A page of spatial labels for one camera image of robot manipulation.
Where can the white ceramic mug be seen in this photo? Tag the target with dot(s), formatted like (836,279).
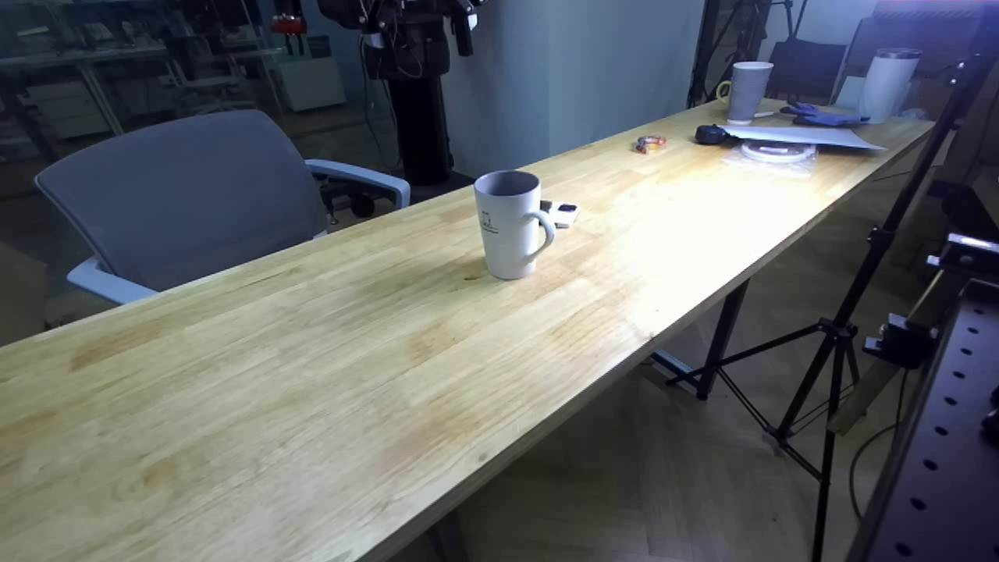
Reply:
(513,226)

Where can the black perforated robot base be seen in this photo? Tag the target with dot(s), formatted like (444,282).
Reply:
(937,497)

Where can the dark smartphone on table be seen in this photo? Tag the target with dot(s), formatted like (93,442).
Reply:
(560,214)

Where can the small orange object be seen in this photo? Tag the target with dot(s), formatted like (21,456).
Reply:
(651,146)

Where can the black computer mouse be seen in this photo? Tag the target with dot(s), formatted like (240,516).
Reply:
(711,137)

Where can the round white pad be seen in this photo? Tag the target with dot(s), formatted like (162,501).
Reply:
(778,155)

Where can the grey cylindrical speaker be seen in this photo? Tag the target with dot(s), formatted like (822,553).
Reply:
(743,89)

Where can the grey office chair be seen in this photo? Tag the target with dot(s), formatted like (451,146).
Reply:
(185,198)

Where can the silver laptop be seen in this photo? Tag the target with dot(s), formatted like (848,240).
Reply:
(832,140)

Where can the white paper towel roll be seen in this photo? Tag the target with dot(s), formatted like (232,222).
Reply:
(889,87)

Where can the black camera tripod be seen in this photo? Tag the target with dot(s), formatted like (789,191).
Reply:
(836,354)

